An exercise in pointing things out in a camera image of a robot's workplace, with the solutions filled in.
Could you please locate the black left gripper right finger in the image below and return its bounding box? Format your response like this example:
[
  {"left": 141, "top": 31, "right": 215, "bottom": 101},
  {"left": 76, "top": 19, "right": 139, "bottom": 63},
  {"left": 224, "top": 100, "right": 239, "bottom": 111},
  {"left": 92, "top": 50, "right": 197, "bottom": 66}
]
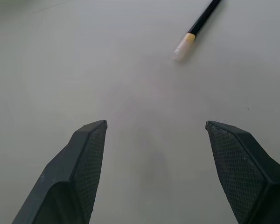
[{"left": 205, "top": 120, "right": 280, "bottom": 224}]

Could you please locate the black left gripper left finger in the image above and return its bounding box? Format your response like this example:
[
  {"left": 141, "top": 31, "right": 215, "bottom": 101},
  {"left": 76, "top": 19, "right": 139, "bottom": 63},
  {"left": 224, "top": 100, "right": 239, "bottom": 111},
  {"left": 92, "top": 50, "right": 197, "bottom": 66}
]
[{"left": 11, "top": 119, "right": 108, "bottom": 224}]

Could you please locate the black pencil with eraser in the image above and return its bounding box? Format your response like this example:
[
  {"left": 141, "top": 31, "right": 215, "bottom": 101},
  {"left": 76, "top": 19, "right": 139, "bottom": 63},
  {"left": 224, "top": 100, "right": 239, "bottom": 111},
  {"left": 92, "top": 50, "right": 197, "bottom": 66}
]
[{"left": 172, "top": 0, "right": 222, "bottom": 62}]

